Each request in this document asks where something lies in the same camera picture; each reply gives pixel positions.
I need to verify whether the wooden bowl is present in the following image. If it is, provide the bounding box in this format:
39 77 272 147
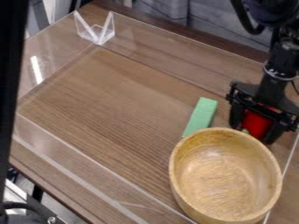
168 128 283 224

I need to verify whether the red plush strawberry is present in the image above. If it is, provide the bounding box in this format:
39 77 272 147
242 110 274 140

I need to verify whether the black metal bracket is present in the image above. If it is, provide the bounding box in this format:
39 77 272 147
25 197 68 224

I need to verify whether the black cable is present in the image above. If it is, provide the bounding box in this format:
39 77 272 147
0 200 44 224

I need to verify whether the clear acrylic tray enclosure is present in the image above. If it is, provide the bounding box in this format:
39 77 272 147
9 10 299 224

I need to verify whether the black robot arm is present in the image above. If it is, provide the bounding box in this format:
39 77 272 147
226 0 299 144

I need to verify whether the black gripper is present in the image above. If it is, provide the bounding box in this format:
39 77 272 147
226 81 299 144

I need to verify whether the green rectangular block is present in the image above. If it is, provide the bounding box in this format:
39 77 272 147
182 97 219 137

